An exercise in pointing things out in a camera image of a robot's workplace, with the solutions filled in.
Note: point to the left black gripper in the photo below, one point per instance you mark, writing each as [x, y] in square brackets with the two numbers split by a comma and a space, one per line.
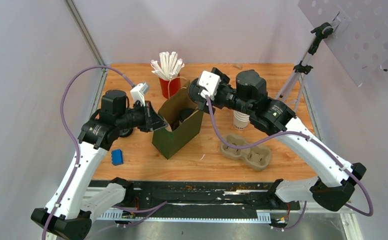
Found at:
[149, 111]

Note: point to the green paper bag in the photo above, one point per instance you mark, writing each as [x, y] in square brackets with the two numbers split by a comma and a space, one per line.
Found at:
[168, 141]

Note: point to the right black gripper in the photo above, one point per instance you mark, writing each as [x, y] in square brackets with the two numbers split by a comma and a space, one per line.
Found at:
[225, 83]

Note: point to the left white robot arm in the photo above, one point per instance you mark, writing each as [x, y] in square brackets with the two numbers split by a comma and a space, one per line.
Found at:
[68, 215]

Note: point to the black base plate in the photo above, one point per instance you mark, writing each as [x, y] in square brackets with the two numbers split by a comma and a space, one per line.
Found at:
[206, 200]

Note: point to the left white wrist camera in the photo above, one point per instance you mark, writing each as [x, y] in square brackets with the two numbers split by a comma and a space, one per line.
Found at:
[138, 93]

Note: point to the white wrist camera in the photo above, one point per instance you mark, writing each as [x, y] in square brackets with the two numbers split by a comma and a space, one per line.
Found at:
[138, 93]
[208, 83]

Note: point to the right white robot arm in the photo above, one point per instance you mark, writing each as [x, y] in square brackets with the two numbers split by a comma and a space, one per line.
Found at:
[336, 179]

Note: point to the grey tripod stand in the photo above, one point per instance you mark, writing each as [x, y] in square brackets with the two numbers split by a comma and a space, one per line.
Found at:
[320, 33]

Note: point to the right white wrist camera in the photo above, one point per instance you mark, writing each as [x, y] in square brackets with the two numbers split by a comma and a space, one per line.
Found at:
[208, 83]

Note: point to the stack of black lids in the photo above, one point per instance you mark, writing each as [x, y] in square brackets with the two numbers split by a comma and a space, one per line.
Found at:
[126, 132]

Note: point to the black coffee lid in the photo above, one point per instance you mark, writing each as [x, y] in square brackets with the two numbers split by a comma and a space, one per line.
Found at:
[193, 91]
[185, 113]

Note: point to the red cup holder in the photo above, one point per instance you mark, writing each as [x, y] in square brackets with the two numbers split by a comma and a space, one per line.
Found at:
[170, 87]

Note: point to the white wrapped straws bundle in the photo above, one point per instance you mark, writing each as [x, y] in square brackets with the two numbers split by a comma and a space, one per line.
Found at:
[168, 66]

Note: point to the blue toy brick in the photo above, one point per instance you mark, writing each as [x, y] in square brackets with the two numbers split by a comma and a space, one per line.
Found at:
[117, 157]

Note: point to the brown cardboard cup carrier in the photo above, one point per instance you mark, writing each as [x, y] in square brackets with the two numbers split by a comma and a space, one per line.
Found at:
[257, 158]

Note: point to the stack of white paper cups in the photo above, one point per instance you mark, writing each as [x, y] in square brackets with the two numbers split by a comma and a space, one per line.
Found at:
[240, 120]

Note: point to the grey perforated panel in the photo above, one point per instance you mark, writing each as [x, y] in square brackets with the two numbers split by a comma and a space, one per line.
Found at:
[360, 40]

